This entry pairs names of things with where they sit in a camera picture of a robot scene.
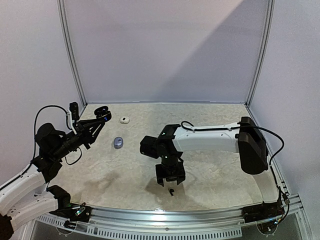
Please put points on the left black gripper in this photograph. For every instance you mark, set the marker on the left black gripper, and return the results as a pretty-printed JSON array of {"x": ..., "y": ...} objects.
[{"x": 82, "y": 128}]

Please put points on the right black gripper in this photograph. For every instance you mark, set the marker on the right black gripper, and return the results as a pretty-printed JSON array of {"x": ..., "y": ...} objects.
[{"x": 170, "y": 169}]

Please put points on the black charging case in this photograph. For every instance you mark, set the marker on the black charging case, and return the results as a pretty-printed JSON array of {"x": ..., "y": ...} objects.
[{"x": 103, "y": 113}]

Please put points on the black earbud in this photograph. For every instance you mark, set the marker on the black earbud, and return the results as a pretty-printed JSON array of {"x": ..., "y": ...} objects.
[{"x": 171, "y": 191}]

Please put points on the blue-grey charging case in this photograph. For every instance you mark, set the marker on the blue-grey charging case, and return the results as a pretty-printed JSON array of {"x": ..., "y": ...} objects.
[{"x": 118, "y": 142}]

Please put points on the white earbud charging case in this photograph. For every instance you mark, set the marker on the white earbud charging case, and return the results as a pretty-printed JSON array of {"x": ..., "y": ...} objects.
[{"x": 124, "y": 120}]

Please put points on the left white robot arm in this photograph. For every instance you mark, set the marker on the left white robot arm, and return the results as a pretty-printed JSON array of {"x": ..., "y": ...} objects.
[{"x": 26, "y": 196}]

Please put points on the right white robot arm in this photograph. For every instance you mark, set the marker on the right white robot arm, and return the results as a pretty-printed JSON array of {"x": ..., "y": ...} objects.
[{"x": 243, "y": 137}]

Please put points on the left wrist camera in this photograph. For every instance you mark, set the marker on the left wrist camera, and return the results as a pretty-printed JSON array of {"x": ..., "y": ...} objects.
[{"x": 73, "y": 116}]

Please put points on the left aluminium frame post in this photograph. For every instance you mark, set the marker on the left aluminium frame post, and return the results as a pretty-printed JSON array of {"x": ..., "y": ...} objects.
[{"x": 70, "y": 51}]

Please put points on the aluminium frame post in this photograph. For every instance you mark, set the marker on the aluminium frame post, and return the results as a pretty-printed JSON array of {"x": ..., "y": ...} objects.
[
  {"x": 262, "y": 51},
  {"x": 70, "y": 51}
]

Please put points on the aluminium front rail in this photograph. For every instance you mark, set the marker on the aluminium front rail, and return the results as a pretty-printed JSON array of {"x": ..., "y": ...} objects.
[{"x": 218, "y": 224}]

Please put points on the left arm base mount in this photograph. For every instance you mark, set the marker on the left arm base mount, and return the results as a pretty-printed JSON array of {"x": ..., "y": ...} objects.
[{"x": 68, "y": 210}]

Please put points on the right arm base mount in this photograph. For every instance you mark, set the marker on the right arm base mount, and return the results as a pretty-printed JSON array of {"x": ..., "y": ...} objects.
[{"x": 265, "y": 211}]

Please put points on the right aluminium frame post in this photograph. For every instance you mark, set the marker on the right aluminium frame post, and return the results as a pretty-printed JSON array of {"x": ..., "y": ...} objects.
[{"x": 262, "y": 51}]

